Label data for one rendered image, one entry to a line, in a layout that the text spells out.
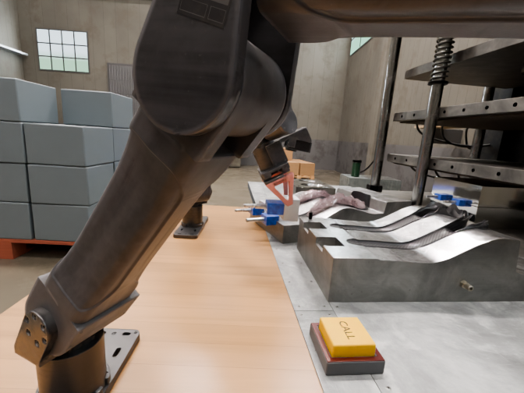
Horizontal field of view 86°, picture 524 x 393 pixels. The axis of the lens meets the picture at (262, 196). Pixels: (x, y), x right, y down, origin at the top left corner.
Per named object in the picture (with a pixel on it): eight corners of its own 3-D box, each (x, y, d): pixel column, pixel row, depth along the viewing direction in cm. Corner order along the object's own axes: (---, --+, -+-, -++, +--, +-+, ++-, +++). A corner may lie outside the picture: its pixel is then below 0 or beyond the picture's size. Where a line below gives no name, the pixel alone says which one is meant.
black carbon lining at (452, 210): (350, 255, 58) (356, 210, 56) (324, 229, 74) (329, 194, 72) (500, 257, 62) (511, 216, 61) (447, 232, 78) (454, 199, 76)
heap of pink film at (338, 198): (312, 218, 88) (314, 193, 86) (285, 204, 103) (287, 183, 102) (375, 214, 98) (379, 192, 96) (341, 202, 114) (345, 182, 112)
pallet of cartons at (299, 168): (270, 173, 865) (272, 146, 848) (306, 175, 869) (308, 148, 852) (274, 180, 728) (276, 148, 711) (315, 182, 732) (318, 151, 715)
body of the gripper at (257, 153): (282, 164, 72) (270, 137, 70) (292, 169, 62) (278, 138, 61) (260, 175, 72) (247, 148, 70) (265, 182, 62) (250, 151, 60)
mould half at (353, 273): (327, 302, 53) (336, 234, 50) (296, 248, 79) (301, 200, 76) (558, 301, 59) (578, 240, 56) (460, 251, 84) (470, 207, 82)
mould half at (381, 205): (281, 243, 81) (285, 207, 79) (249, 217, 104) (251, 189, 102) (406, 231, 101) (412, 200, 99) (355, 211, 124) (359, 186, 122)
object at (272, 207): (243, 219, 66) (245, 196, 65) (242, 213, 71) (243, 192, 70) (297, 221, 68) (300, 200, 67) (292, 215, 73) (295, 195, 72)
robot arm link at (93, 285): (114, 327, 32) (303, 86, 20) (52, 368, 26) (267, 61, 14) (83, 285, 34) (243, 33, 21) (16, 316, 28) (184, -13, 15)
